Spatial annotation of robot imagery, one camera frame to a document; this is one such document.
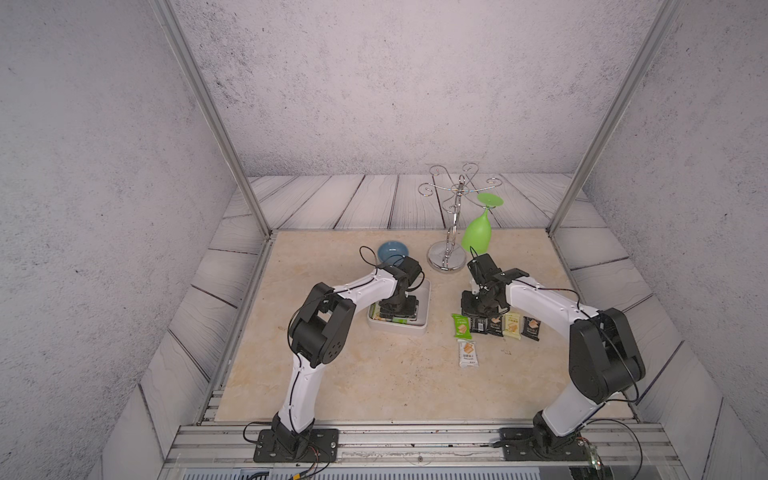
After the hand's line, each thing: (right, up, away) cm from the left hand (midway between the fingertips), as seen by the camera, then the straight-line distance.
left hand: (411, 318), depth 95 cm
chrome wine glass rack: (+15, +19, +15) cm, 29 cm away
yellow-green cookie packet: (-11, +3, -4) cm, 12 cm away
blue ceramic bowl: (-7, +21, +16) cm, 27 cm away
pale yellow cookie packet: (+31, -2, -1) cm, 31 cm away
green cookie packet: (+16, -2, -1) cm, 16 cm away
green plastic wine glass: (+19, +27, -6) cm, 34 cm away
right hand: (+17, +3, -5) cm, 18 cm away
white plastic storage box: (+4, +7, +4) cm, 9 cm away
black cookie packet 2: (+26, -2, -2) cm, 26 cm away
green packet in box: (-3, -1, -1) cm, 3 cm away
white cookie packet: (+16, -9, -8) cm, 20 cm away
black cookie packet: (+21, -2, -2) cm, 21 cm away
